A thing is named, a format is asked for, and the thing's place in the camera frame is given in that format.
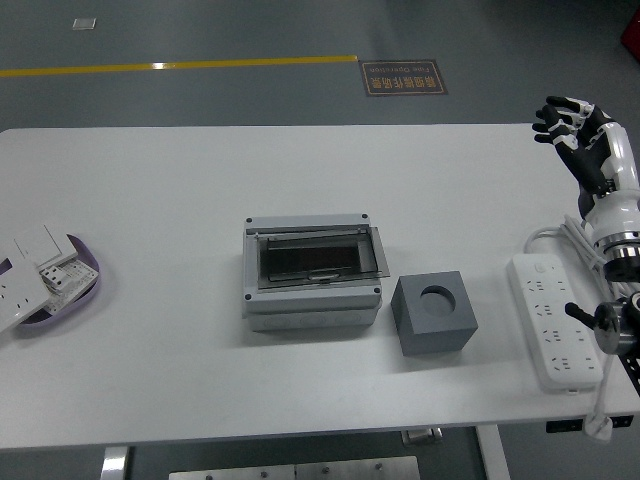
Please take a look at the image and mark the grey electrical box clear lid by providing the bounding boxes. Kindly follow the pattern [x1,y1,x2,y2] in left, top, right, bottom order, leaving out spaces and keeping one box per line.
[241,213,391,333]

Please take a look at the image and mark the white table leg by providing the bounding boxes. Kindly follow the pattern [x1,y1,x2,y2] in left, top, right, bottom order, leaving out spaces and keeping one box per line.
[474,425,512,480]
[99,445,132,480]

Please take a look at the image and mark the black table control panel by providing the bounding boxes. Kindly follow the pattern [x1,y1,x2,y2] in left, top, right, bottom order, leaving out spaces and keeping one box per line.
[545,414,634,435]

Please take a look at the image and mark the red object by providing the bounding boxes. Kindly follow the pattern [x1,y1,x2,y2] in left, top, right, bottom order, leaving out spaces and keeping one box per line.
[618,8,640,54]

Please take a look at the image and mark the brown floor sign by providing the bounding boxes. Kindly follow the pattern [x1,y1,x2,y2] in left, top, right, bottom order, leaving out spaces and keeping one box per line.
[358,59,450,98]

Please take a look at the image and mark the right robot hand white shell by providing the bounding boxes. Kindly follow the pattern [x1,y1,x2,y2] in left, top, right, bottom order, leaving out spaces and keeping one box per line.
[531,95,640,246]

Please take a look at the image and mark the white power cord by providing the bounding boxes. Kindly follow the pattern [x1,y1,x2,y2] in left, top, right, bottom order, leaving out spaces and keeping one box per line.
[522,214,640,444]

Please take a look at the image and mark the metal base plate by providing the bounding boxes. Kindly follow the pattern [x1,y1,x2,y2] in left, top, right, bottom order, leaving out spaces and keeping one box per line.
[168,455,422,480]

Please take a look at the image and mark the white socket panel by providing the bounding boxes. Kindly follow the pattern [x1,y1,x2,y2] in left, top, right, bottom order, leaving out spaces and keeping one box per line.
[0,256,52,335]

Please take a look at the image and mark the metal table bracket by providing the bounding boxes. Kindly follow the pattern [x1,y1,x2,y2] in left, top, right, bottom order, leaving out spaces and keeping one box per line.
[401,428,444,446]

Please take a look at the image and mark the white power strip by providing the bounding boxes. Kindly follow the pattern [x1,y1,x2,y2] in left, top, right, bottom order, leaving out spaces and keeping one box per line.
[505,251,604,394]

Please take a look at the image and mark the white circuit breaker module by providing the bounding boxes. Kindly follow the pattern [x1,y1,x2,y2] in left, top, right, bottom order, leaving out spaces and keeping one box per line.
[36,259,99,314]

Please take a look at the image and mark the grey cube with round hole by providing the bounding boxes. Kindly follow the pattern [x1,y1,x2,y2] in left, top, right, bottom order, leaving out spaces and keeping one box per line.
[389,270,480,357]

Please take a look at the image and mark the white switch panel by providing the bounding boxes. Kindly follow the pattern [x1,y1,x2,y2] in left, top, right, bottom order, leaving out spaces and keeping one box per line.
[0,224,82,274]

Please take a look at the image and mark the purple tray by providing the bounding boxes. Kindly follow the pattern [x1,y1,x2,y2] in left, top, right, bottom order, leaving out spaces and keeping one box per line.
[17,233,102,329]

